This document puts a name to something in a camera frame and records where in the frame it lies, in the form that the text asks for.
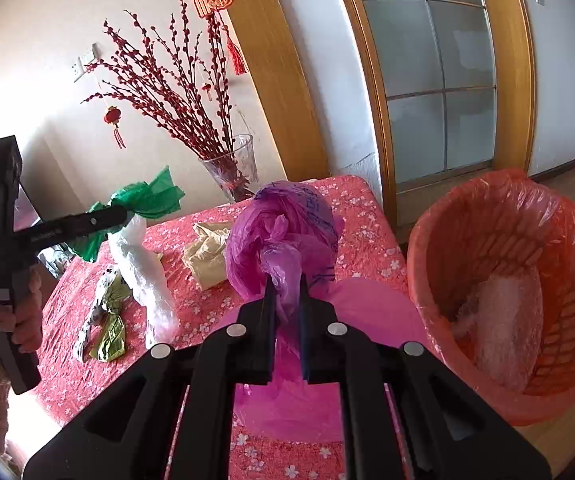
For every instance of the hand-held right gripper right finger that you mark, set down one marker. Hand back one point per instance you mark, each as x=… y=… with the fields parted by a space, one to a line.
x=317 y=355

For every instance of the small red lantern ornament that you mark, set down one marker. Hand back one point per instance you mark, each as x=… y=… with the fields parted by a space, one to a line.
x=112 y=116

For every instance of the white wall socket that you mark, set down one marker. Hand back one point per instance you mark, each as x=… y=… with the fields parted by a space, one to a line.
x=78 y=72

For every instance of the red floral tablecloth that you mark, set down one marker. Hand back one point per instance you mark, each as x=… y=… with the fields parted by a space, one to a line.
x=362 y=240

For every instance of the white plastic bag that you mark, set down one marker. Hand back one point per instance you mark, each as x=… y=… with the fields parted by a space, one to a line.
x=142 y=270

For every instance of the tiny red lantern ornament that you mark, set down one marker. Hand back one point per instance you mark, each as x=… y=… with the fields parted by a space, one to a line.
x=207 y=89

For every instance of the wooden door frame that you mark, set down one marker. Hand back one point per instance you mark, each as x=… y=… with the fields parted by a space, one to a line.
x=367 y=85

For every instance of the green plastic bag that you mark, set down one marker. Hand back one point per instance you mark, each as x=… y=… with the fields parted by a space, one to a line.
x=152 y=195

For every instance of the pink plastic bag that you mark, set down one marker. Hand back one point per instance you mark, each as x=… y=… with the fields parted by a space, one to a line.
x=287 y=220

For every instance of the white wall light switch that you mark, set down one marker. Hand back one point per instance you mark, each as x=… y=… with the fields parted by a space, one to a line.
x=88 y=56

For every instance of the wooden vertical wall trim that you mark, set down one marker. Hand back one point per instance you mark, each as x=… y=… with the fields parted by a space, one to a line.
x=267 y=60

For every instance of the clear glass vase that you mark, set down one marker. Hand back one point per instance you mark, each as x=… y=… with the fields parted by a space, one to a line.
x=240 y=170

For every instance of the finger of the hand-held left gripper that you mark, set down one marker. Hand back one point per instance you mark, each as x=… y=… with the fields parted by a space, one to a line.
x=77 y=227

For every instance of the beige plastic bag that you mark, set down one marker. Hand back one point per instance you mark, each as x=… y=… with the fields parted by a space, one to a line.
x=207 y=260

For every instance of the person's left hand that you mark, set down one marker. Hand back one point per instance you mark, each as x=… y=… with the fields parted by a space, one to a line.
x=29 y=310

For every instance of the olive printed plastic bag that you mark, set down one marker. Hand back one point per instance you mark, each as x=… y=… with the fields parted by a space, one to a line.
x=109 y=330

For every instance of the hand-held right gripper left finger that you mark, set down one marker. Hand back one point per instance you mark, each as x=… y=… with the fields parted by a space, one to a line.
x=262 y=330

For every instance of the frosted glass door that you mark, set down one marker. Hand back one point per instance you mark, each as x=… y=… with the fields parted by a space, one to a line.
x=417 y=45

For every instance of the red berry branches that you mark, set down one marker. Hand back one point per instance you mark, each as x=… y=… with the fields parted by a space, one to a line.
x=202 y=135

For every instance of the clear plastic bag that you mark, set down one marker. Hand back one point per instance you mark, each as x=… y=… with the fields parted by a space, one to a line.
x=502 y=320

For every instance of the white lattice plastic basket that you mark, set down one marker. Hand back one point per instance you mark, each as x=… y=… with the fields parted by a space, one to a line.
x=467 y=240

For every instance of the red plastic bin liner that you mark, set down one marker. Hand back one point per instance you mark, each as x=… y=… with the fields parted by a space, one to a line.
x=432 y=360

